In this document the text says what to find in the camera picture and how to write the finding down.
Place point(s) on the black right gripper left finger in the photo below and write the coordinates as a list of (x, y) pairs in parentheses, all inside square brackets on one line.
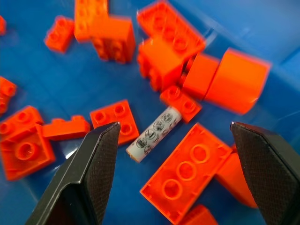
[(93, 164)]

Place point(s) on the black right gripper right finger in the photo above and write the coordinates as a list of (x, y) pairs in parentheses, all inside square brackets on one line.
[(264, 164)]

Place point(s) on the blue plastic bin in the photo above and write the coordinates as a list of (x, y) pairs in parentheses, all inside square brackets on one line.
[(77, 77)]

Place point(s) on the thin orange plate brick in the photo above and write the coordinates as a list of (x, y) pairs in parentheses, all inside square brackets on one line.
[(65, 129)]

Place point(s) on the orange four-stud plate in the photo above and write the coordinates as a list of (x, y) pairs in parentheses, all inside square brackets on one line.
[(117, 119)]

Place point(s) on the white printed battery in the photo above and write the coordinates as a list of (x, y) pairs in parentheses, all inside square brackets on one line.
[(154, 134)]

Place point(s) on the orange hollow square brick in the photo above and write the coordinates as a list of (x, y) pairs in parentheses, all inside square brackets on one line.
[(25, 154)]

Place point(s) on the large hollow orange brick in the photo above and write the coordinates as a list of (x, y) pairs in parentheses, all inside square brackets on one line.
[(185, 171)]

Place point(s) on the orange curved block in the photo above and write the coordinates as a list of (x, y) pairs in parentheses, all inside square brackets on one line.
[(236, 82)]

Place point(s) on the small orange two-stud brick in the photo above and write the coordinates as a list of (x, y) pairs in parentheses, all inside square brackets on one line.
[(58, 35), (181, 103)]

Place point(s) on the orange smooth cube block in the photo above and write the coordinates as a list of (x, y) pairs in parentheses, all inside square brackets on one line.
[(199, 75)]

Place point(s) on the orange cube brick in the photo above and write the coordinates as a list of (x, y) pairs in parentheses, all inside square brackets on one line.
[(114, 39), (159, 63)]

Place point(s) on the tall orange studded brick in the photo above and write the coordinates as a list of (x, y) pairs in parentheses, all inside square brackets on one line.
[(90, 18)]

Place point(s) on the long orange studded brick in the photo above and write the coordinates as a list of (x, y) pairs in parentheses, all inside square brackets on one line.
[(171, 25)]

